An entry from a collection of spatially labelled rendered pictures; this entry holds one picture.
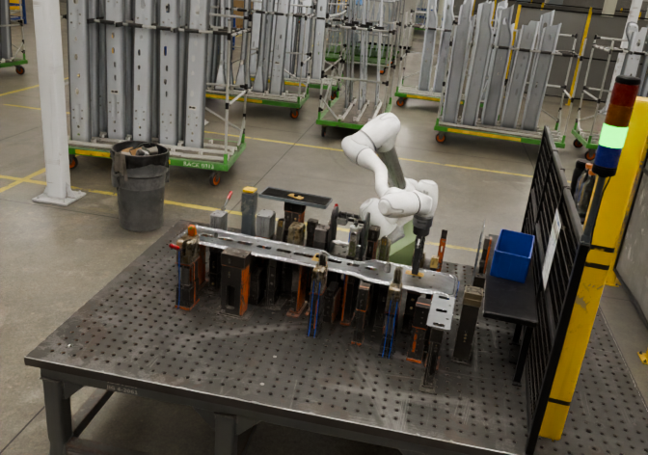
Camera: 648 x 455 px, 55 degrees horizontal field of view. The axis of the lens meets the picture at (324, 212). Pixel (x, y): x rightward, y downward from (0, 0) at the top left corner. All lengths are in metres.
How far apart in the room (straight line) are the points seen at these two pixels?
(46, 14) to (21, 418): 3.60
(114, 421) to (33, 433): 0.39
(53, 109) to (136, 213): 1.29
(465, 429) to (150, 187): 3.73
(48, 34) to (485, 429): 4.89
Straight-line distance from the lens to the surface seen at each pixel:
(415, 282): 2.86
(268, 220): 3.12
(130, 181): 5.50
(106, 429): 3.54
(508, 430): 2.63
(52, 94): 6.18
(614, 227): 2.25
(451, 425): 2.56
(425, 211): 2.72
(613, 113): 2.01
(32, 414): 3.72
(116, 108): 7.35
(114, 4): 7.28
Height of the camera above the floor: 2.28
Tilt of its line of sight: 21 degrees down
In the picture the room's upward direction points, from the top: 6 degrees clockwise
